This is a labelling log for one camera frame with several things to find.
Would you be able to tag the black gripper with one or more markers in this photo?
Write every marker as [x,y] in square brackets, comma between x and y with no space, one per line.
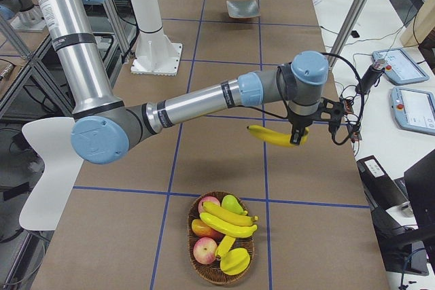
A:
[300,120]

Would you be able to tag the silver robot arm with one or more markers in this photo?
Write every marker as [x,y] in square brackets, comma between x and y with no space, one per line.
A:
[107,126]

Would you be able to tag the wicker fruit basket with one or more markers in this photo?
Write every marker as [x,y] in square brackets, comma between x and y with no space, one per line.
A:
[212,272]

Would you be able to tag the grey square plate orange rim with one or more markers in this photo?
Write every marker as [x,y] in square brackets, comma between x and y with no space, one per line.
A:
[243,9]

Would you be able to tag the green pear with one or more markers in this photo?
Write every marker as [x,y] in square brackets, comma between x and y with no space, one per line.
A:
[231,203]

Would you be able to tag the black water bottle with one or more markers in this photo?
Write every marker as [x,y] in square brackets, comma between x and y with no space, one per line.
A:
[371,76]

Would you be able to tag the small black puck device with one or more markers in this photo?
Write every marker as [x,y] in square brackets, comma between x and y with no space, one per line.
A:
[355,34]

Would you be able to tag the near teach pendant tablet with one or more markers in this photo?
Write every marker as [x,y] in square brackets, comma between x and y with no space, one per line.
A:
[413,110]

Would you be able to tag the teach pendant tablet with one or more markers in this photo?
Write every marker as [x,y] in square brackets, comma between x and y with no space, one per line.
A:
[413,110]
[400,68]

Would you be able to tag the far teach pendant tablet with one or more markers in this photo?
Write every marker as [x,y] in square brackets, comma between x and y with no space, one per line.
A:
[400,68]

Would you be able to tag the black computer monitor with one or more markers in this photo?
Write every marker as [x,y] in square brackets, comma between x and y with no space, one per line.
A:
[419,182]

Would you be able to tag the small yellow banana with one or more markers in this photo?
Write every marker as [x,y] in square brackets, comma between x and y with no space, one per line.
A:
[224,246]

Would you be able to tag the orange red mango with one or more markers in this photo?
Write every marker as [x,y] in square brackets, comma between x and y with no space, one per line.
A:
[201,229]

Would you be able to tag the yellow starfruit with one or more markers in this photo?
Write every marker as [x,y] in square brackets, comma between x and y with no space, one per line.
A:
[235,261]

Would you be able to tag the pink peach apple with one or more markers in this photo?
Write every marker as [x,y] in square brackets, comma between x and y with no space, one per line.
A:
[204,250]

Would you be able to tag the white chair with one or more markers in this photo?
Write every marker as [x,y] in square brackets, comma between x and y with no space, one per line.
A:
[50,138]

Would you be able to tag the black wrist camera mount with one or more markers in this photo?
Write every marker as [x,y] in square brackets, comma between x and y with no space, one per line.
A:
[331,112]

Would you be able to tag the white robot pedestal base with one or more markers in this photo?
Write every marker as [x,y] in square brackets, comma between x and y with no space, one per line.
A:
[154,53]

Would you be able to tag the aluminium frame post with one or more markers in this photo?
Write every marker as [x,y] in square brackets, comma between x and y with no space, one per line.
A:
[350,20]

